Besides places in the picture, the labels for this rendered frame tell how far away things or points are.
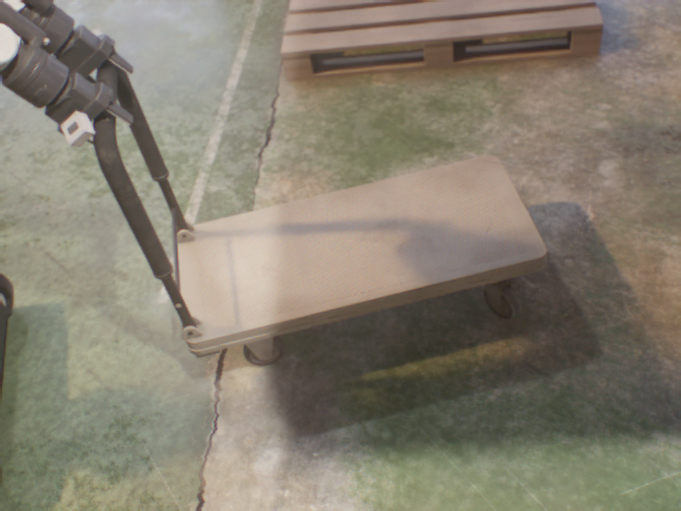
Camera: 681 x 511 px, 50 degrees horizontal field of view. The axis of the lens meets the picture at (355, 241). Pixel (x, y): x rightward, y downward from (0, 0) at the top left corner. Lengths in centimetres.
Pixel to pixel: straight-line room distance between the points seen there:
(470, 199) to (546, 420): 57
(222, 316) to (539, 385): 75
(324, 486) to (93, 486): 53
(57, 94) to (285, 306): 69
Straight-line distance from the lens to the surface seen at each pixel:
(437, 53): 267
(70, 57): 154
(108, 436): 192
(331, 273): 176
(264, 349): 181
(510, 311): 184
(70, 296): 225
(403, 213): 187
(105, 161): 138
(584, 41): 271
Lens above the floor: 152
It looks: 46 degrees down
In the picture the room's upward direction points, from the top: 11 degrees counter-clockwise
